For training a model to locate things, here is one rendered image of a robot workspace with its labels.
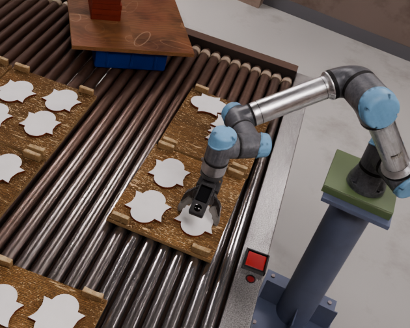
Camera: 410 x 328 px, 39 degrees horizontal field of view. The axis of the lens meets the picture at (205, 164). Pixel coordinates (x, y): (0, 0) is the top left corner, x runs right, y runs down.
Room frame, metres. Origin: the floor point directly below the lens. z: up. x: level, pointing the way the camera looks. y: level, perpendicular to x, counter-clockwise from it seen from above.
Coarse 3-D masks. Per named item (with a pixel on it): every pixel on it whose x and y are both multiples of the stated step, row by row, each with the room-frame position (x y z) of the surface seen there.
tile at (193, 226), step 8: (184, 208) 1.30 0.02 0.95; (208, 208) 1.33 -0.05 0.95; (184, 216) 1.27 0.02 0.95; (192, 216) 1.28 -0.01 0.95; (208, 216) 1.30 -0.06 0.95; (184, 224) 1.24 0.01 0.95; (192, 224) 1.24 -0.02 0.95; (200, 224) 1.26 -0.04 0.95; (208, 224) 1.26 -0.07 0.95; (184, 232) 1.21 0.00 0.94; (192, 232) 1.21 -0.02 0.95; (200, 232) 1.22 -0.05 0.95; (208, 232) 1.23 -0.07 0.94
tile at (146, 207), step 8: (136, 192) 1.31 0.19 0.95; (144, 192) 1.32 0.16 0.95; (152, 192) 1.33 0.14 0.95; (136, 200) 1.27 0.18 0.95; (144, 200) 1.28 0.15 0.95; (152, 200) 1.29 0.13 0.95; (160, 200) 1.30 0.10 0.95; (136, 208) 1.24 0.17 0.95; (144, 208) 1.25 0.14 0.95; (152, 208) 1.26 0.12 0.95; (160, 208) 1.27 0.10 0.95; (168, 208) 1.28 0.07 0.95; (136, 216) 1.21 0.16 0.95; (144, 216) 1.22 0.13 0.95; (152, 216) 1.23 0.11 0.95; (160, 216) 1.24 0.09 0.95; (144, 224) 1.20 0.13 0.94
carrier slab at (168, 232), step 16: (160, 160) 1.50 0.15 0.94; (192, 160) 1.55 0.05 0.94; (144, 176) 1.40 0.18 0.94; (192, 176) 1.47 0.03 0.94; (224, 176) 1.52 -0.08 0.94; (128, 192) 1.31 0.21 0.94; (160, 192) 1.35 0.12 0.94; (176, 192) 1.37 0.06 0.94; (224, 192) 1.44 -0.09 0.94; (128, 208) 1.24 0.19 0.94; (176, 208) 1.30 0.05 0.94; (224, 208) 1.36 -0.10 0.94; (128, 224) 1.18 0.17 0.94; (160, 224) 1.22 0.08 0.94; (176, 224) 1.24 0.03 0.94; (224, 224) 1.29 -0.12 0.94; (160, 240) 1.15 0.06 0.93; (176, 240) 1.17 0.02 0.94; (192, 240) 1.19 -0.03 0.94; (208, 240) 1.21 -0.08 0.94; (208, 256) 1.14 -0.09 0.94
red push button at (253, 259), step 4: (252, 252) 1.22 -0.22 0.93; (248, 256) 1.20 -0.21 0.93; (252, 256) 1.20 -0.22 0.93; (256, 256) 1.21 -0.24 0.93; (260, 256) 1.21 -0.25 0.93; (264, 256) 1.21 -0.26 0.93; (248, 260) 1.18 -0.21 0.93; (252, 260) 1.18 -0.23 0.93; (256, 260) 1.19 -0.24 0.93; (260, 260) 1.19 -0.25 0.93; (264, 260) 1.20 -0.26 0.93; (248, 264) 1.17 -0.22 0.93; (252, 264) 1.17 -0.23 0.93; (256, 264) 1.17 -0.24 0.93; (260, 264) 1.18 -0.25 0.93; (264, 264) 1.18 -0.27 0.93; (256, 268) 1.16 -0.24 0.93; (260, 268) 1.16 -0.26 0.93
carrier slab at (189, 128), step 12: (192, 96) 1.93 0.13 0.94; (216, 96) 1.98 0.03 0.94; (180, 108) 1.83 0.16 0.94; (192, 108) 1.86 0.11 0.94; (180, 120) 1.76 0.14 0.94; (192, 120) 1.78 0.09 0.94; (204, 120) 1.80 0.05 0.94; (168, 132) 1.67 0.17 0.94; (180, 132) 1.69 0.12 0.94; (192, 132) 1.71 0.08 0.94; (204, 132) 1.73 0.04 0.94; (264, 132) 1.84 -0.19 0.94; (180, 144) 1.62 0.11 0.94; (192, 144) 1.64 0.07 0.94; (204, 144) 1.66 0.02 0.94; (192, 156) 1.58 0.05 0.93
